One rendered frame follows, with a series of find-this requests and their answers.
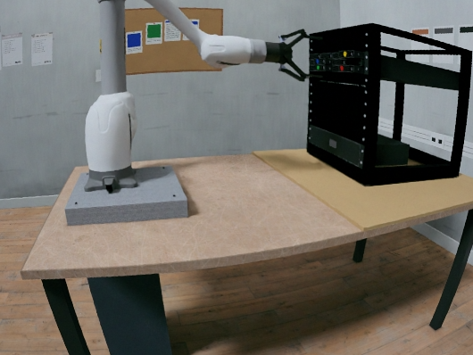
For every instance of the black rack frame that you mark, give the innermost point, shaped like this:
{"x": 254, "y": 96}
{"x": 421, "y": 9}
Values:
{"x": 343, "y": 129}

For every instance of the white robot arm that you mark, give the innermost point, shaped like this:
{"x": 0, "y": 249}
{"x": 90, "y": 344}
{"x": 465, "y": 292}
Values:
{"x": 108, "y": 133}

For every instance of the tan flat board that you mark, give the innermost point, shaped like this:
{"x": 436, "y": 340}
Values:
{"x": 374, "y": 206}

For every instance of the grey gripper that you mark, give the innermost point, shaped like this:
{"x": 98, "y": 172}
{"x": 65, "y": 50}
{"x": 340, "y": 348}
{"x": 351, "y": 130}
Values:
{"x": 285, "y": 52}

